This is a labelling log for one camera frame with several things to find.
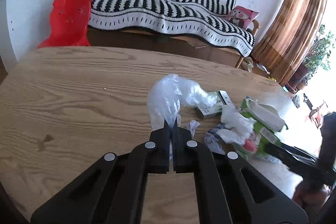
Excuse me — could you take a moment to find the clear plastic bag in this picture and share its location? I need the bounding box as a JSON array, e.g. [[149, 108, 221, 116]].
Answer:
[[147, 74, 217, 130]]

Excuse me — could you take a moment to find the blue white crumpled wrapper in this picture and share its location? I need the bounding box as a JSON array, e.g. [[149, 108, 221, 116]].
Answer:
[[204, 126, 226, 155]]

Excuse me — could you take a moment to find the torn green white carton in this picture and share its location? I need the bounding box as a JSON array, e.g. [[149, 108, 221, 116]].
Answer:
[[233, 97, 288, 160]]

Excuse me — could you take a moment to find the small white paper scrap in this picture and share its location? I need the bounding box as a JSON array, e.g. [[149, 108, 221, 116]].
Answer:
[[186, 120, 201, 138]]

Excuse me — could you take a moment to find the small green white box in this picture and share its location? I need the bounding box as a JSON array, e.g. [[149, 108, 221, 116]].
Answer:
[[196, 90, 235, 119]]

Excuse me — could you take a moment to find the round wooden table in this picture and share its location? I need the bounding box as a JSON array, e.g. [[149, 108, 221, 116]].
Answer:
[[0, 45, 322, 222]]

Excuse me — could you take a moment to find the green potted plant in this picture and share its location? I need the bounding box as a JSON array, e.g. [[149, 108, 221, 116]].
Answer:
[[302, 24, 335, 85]]

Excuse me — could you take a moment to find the brown patterned curtain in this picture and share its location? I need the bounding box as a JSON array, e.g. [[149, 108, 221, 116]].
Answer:
[[252, 0, 327, 86]]

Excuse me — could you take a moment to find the pink cartoon pillow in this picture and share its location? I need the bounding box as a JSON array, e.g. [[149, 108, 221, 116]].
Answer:
[[226, 6, 259, 30]]

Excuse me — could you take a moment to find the red plush toy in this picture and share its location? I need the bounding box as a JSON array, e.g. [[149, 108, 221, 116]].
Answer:
[[38, 0, 92, 48]]

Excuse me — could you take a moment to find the black white striped sofa blanket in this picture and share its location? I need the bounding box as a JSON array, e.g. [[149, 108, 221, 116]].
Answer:
[[89, 0, 255, 57]]

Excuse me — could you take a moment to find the white cabinet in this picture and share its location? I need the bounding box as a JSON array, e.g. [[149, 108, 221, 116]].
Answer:
[[1, 0, 54, 71]]

